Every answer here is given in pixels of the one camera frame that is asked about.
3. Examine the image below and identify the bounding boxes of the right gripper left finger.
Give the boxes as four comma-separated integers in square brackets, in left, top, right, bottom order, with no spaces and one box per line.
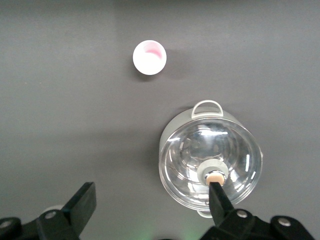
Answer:
[0,181,97,240]

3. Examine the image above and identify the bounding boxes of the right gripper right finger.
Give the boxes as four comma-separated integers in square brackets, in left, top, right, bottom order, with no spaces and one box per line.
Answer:
[199,181,316,240]

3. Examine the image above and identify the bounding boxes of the pink plastic cup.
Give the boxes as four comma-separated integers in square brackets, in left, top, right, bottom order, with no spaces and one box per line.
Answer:
[132,39,168,76]

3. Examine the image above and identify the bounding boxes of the glass lid with beige knob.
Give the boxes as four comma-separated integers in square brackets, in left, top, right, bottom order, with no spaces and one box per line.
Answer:
[161,119,263,211]

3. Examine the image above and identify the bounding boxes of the dark grey table mat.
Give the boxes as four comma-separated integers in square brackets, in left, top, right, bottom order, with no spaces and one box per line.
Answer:
[0,0,320,240]

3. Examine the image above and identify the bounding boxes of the pale grey two-handled pot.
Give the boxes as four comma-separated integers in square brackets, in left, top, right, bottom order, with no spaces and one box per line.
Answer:
[158,99,265,219]

